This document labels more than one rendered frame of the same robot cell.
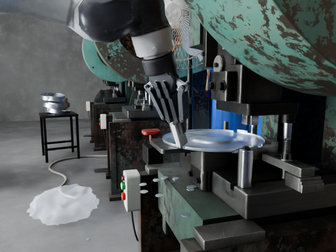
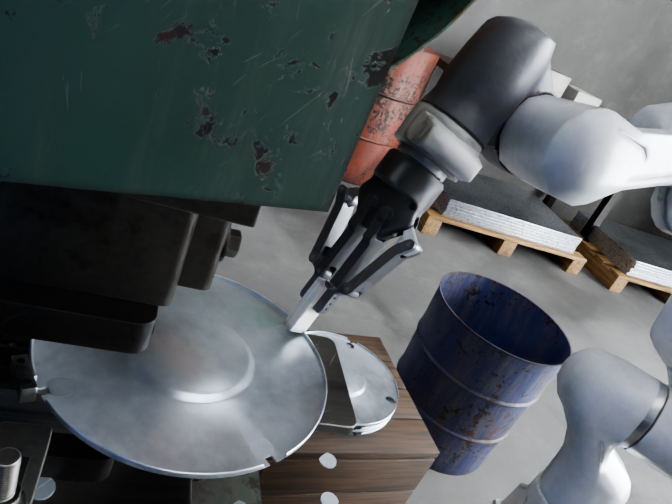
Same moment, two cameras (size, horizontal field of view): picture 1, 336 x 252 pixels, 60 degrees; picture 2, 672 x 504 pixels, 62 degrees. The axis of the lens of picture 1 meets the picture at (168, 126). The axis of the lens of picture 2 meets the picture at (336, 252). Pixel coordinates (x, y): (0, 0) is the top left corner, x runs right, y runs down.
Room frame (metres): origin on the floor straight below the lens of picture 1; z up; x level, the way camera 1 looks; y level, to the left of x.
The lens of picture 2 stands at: (1.27, -0.09, 1.17)
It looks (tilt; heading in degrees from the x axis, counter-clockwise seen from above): 26 degrees down; 174
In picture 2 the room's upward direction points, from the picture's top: 24 degrees clockwise
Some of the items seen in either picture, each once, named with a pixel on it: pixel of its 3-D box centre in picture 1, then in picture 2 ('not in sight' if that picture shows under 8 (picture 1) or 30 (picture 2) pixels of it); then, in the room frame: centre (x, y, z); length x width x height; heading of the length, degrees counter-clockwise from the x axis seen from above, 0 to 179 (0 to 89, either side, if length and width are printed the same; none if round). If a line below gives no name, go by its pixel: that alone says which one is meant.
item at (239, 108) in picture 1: (253, 110); (63, 260); (0.86, -0.26, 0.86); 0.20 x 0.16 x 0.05; 17
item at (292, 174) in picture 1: (288, 159); not in sight; (0.70, -0.30, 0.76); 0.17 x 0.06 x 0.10; 17
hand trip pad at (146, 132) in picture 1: (151, 139); not in sight; (1.11, 0.06, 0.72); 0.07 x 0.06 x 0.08; 107
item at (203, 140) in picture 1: (212, 138); (192, 352); (0.83, -0.13, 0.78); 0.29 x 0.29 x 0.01
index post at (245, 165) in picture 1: (245, 166); not in sight; (0.66, -0.18, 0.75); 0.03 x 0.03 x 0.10; 17
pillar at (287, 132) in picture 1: (287, 133); not in sight; (0.80, -0.33, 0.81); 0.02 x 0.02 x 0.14
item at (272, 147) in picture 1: (249, 144); (57, 351); (0.86, -0.25, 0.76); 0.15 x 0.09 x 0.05; 17
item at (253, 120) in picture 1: (249, 117); not in sight; (0.86, -0.24, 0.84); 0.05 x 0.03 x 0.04; 17
